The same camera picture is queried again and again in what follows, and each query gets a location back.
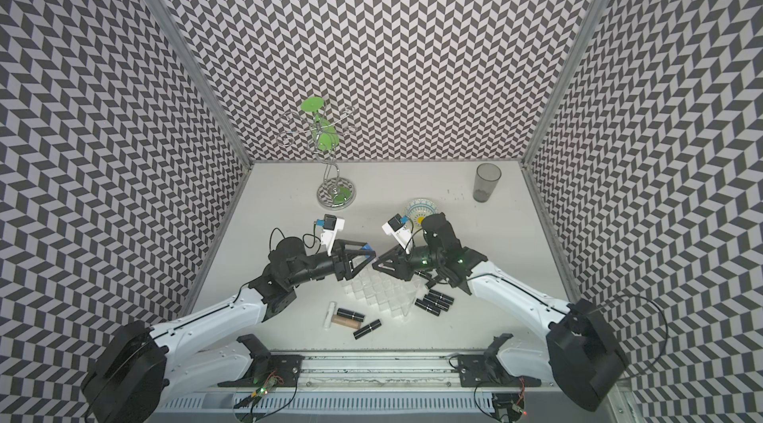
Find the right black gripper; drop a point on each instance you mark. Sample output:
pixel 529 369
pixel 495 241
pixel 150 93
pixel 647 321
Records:
pixel 401 264

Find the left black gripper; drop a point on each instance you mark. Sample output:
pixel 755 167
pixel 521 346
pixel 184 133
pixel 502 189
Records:
pixel 343 269

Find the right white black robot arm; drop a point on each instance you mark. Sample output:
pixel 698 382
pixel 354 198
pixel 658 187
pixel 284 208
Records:
pixel 579 351

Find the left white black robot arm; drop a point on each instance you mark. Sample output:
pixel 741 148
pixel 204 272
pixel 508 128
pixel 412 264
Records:
pixel 143 366

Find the clear acrylic lipstick organizer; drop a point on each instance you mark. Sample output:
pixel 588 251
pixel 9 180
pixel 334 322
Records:
pixel 391 296

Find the yellow blue patterned bowl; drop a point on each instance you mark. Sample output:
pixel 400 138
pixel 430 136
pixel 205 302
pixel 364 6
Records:
pixel 419 209

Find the white lip balm tube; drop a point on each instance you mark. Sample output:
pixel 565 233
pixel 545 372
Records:
pixel 330 314

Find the grey ribbed drinking glass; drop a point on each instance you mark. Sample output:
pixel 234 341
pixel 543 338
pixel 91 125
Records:
pixel 487 177

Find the chrome stand with green discs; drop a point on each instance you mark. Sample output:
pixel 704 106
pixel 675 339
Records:
pixel 324 139

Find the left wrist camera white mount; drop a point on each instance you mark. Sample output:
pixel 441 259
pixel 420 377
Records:
pixel 330 226

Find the aluminium front rail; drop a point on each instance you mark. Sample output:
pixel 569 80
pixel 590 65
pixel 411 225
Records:
pixel 325 369

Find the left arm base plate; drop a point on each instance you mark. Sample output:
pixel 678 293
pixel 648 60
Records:
pixel 286 368

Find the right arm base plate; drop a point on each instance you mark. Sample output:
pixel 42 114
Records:
pixel 498 370

